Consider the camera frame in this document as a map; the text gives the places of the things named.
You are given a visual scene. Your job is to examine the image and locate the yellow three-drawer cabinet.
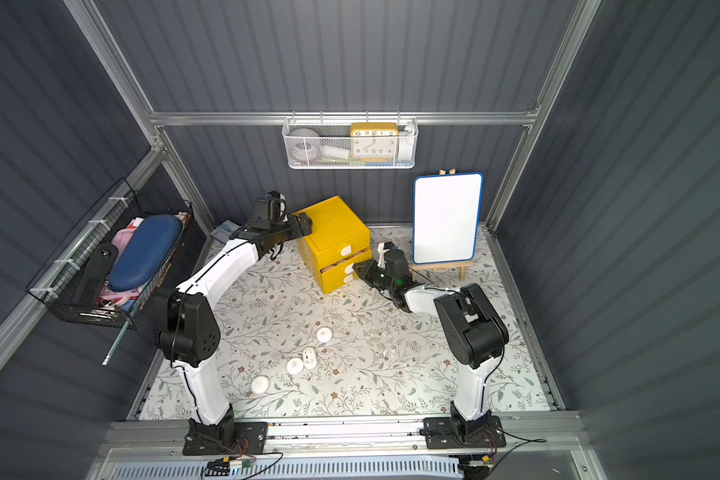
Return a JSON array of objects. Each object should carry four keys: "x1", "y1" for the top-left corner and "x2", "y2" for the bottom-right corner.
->
[{"x1": 297, "y1": 196, "x2": 371, "y2": 294}]

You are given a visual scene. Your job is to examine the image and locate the white earphone case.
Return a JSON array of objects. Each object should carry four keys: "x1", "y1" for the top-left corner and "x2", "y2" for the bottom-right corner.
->
[
  {"x1": 286, "y1": 358, "x2": 304, "y2": 376},
  {"x1": 302, "y1": 347, "x2": 318, "y2": 370},
  {"x1": 316, "y1": 327, "x2": 333, "y2": 344}
]

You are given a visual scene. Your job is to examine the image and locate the white earphone case isolated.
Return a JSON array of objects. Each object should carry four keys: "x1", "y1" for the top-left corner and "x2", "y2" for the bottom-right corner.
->
[{"x1": 250, "y1": 375, "x2": 270, "y2": 395}]

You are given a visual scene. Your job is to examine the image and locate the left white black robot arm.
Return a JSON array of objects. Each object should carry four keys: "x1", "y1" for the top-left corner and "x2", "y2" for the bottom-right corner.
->
[{"x1": 151, "y1": 191, "x2": 313, "y2": 426}]

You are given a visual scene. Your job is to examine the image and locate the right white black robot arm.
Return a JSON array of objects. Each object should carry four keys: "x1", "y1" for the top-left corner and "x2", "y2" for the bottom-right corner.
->
[{"x1": 353, "y1": 242, "x2": 509, "y2": 432}]

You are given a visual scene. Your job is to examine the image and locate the small wooden easel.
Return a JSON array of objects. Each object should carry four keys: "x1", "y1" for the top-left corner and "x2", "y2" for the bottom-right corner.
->
[{"x1": 409, "y1": 168, "x2": 476, "y2": 283}]

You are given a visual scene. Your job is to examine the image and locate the white tape roll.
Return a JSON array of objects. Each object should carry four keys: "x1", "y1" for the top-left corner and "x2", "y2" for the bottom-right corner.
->
[{"x1": 285, "y1": 128, "x2": 321, "y2": 163}]

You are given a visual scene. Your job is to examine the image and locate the yellow alarm clock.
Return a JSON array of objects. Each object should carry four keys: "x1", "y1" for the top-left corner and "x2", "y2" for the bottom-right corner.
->
[{"x1": 350, "y1": 122, "x2": 400, "y2": 162}]

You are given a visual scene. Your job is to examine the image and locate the blue oval case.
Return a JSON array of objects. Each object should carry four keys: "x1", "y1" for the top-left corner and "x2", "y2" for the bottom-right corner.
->
[{"x1": 107, "y1": 215, "x2": 183, "y2": 293}]

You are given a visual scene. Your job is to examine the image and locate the pink items in basket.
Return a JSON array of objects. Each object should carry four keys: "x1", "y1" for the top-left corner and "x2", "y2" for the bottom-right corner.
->
[{"x1": 98, "y1": 217, "x2": 143, "y2": 310}]

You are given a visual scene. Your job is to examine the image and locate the black object in basket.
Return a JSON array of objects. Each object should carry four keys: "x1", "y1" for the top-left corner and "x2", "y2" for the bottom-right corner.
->
[{"x1": 71, "y1": 242, "x2": 118, "y2": 307}]

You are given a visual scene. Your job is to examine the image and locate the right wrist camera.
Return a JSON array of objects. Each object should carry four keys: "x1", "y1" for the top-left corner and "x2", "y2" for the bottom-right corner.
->
[{"x1": 377, "y1": 241, "x2": 395, "y2": 270}]

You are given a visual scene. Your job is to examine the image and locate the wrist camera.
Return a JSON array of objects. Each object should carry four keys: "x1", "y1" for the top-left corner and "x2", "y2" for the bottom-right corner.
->
[
  {"x1": 267, "y1": 191, "x2": 287, "y2": 222},
  {"x1": 377, "y1": 241, "x2": 395, "y2": 270}
]

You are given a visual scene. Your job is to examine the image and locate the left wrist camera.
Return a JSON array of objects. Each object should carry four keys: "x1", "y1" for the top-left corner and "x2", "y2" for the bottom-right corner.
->
[{"x1": 267, "y1": 191, "x2": 287, "y2": 222}]

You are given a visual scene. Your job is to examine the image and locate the white wire wall basket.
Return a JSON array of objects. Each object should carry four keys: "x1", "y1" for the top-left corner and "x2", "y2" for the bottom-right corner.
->
[{"x1": 281, "y1": 118, "x2": 419, "y2": 170}]

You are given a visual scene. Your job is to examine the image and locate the white board blue frame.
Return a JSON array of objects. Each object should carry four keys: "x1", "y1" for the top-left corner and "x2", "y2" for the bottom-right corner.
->
[{"x1": 411, "y1": 172, "x2": 485, "y2": 266}]

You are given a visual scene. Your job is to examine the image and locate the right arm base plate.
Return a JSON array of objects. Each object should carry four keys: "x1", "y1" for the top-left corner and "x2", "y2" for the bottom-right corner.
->
[{"x1": 419, "y1": 415, "x2": 507, "y2": 451}]

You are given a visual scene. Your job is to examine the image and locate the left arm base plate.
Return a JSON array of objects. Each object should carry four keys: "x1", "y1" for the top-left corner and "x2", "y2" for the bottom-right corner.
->
[{"x1": 182, "y1": 419, "x2": 269, "y2": 456}]

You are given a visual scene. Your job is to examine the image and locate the black wire side basket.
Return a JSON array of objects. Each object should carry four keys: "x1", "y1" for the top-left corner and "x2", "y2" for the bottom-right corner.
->
[{"x1": 26, "y1": 179, "x2": 194, "y2": 329}]

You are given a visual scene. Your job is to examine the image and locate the aluminium front rail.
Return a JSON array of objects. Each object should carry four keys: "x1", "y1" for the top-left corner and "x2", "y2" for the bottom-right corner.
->
[{"x1": 96, "y1": 411, "x2": 592, "y2": 461}]

